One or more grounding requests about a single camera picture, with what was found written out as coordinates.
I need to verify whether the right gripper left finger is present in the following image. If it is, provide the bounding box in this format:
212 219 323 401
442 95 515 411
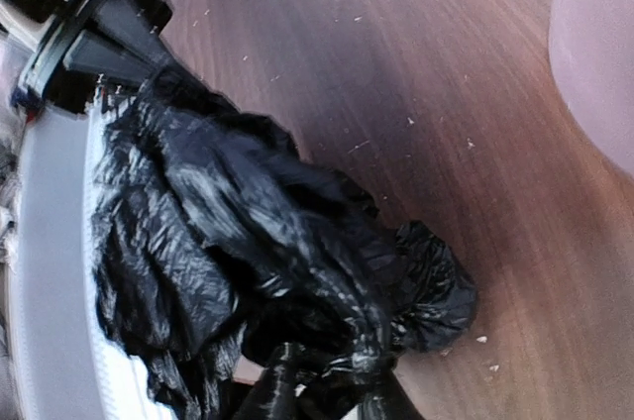
62 0 172 87

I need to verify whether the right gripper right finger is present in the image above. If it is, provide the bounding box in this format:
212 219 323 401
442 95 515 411
237 343 317 420

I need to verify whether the black plastic trash bag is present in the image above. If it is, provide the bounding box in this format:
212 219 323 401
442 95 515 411
91 68 477 419

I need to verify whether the mauve plastic trash bin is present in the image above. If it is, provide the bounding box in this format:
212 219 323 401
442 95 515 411
549 0 633 173

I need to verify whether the aluminium front rail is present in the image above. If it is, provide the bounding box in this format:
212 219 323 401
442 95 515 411
7 110 173 419

